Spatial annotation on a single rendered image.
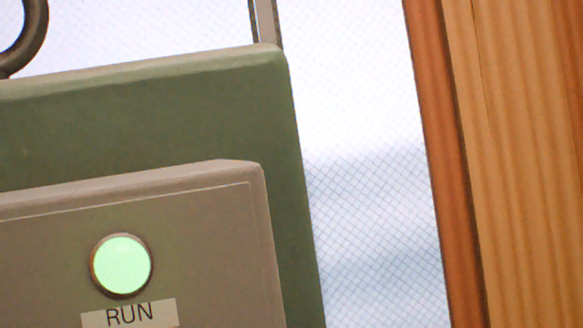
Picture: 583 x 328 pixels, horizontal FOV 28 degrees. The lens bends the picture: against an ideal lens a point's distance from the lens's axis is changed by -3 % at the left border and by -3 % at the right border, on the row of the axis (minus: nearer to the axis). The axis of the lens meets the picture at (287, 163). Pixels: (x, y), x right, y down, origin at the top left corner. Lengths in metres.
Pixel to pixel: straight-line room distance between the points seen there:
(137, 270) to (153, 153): 0.08
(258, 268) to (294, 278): 0.07
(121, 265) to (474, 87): 1.42
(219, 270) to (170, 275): 0.02
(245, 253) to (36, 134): 0.10
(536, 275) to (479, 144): 0.22
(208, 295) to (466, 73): 1.40
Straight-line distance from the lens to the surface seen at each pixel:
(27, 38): 0.53
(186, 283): 0.37
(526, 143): 1.78
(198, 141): 0.43
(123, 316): 0.37
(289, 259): 0.44
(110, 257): 0.36
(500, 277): 1.77
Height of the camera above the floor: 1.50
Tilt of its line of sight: 3 degrees down
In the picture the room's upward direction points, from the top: 8 degrees counter-clockwise
